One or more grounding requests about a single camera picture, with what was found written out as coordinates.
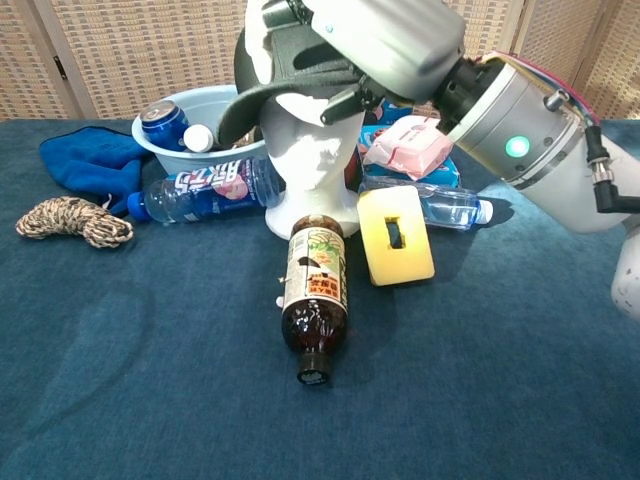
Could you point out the blue soda can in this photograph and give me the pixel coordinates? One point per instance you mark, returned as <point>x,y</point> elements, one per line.
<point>162,125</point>

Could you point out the clear water bottle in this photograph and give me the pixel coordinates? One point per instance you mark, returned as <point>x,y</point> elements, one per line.
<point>455,207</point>

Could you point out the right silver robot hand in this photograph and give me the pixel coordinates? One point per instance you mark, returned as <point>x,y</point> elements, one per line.
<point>390,45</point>

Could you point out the blue carpet table cover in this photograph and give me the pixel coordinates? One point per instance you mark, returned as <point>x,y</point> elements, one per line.
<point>150,375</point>

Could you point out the woven folding screen panel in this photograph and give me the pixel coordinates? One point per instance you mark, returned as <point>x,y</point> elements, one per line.
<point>150,45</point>
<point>480,25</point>
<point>20,65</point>
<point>555,45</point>

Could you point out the round brown snack pack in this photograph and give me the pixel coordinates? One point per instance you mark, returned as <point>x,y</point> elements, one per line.
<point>247,140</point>

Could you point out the brown tea bottle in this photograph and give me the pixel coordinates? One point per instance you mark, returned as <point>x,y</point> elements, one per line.
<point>315,300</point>

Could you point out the light blue plastic basin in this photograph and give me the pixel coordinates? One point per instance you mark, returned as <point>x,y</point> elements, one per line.
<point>200,160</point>

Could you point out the yellow sponge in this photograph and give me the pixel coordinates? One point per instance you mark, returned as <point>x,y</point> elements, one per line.
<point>395,260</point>

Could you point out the blue label drink bottle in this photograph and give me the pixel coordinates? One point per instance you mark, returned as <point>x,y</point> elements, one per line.
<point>210,187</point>

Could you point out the blue cloth towel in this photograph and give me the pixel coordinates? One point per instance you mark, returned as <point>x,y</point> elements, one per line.
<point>85,160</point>

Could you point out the white plastic bag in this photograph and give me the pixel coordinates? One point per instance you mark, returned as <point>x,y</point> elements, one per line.
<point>310,150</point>

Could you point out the blue Oreo box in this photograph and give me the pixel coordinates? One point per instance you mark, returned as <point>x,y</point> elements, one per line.
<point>387,111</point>

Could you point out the black baseball cap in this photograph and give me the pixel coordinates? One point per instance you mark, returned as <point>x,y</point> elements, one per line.
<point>310,75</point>

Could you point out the black screen hinge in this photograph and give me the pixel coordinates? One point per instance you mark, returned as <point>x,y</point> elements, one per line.
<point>60,67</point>

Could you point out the pink wet wipes pack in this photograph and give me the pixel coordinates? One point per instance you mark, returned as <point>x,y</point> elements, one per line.
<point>407,147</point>

